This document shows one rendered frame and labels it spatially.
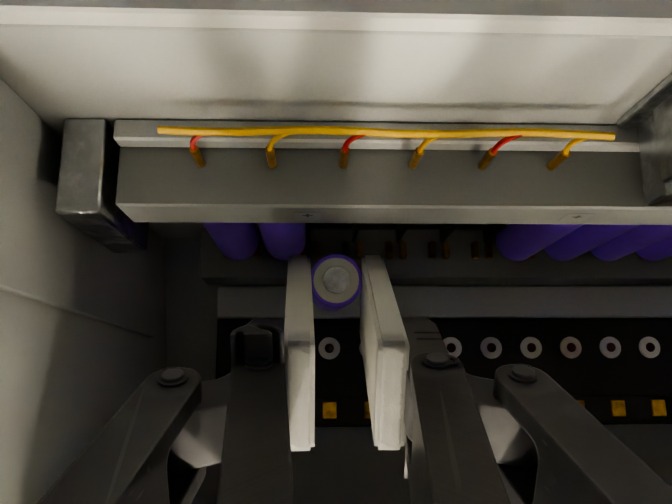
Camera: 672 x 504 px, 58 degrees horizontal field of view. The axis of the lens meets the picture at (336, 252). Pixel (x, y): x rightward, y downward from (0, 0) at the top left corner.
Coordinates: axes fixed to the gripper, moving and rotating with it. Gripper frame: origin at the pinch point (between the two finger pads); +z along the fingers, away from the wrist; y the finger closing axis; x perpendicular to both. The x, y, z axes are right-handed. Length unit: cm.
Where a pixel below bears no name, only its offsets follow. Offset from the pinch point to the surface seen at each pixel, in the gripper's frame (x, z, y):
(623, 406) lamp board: -8.3, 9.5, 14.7
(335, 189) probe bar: 4.3, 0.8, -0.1
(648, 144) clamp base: 5.7, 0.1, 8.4
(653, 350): -5.9, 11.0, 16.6
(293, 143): 5.6, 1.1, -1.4
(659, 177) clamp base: 5.0, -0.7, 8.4
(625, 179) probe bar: 4.6, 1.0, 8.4
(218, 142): 5.6, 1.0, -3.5
